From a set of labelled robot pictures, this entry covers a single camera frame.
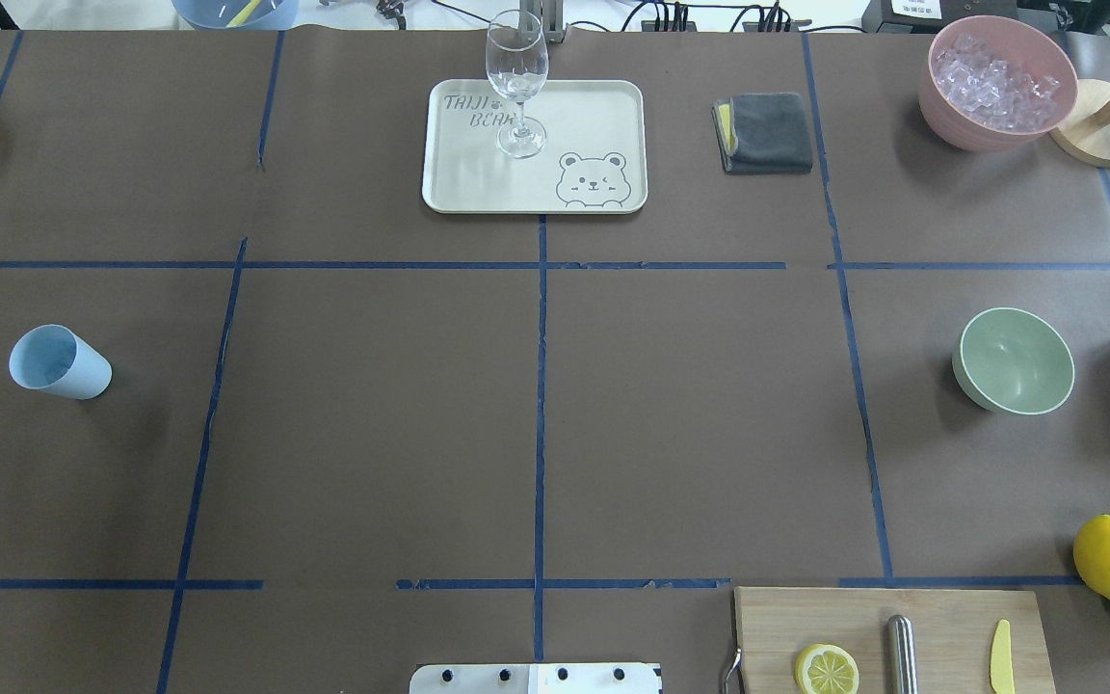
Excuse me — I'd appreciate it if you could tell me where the green bowl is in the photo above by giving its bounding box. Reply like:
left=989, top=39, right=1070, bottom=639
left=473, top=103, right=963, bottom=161
left=951, top=306, right=1076, bottom=416

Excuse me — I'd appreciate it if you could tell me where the light blue plastic cup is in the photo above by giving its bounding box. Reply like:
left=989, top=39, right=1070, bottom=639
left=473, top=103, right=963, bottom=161
left=9, top=324, right=112, bottom=400

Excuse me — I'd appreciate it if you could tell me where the blue bowl with fork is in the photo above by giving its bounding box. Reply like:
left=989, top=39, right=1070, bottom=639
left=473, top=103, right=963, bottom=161
left=171, top=0, right=300, bottom=31

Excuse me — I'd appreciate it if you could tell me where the pink bowl of ice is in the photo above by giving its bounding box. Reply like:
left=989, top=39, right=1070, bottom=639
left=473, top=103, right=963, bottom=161
left=919, top=14, right=1078, bottom=152

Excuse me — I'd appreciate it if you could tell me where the cream bear tray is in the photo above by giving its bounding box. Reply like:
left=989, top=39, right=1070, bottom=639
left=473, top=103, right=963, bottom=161
left=422, top=79, right=648, bottom=214

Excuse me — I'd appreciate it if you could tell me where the grey folded cloth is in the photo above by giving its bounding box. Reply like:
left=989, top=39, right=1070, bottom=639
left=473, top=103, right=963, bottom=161
left=712, top=93, right=813, bottom=174

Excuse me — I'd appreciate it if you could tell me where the clear wine glass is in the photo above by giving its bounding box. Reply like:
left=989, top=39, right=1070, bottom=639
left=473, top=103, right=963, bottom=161
left=485, top=9, right=549, bottom=159

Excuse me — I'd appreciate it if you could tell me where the lemon half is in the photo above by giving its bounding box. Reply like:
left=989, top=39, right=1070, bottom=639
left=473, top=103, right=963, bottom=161
left=793, top=643, right=860, bottom=694

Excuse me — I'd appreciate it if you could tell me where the wooden cutting board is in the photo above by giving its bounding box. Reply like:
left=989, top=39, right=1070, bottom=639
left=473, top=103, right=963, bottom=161
left=734, top=587, right=1056, bottom=693

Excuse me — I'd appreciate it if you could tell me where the yellow plastic knife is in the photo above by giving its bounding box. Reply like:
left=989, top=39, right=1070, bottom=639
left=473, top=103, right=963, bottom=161
left=990, top=618, right=1015, bottom=694

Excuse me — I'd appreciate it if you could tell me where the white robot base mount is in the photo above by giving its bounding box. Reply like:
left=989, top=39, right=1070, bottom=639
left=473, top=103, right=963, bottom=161
left=408, top=662, right=664, bottom=693

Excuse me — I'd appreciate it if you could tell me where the metal handled knife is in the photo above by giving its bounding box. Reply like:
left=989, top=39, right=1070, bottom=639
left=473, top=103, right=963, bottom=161
left=886, top=614, right=919, bottom=694

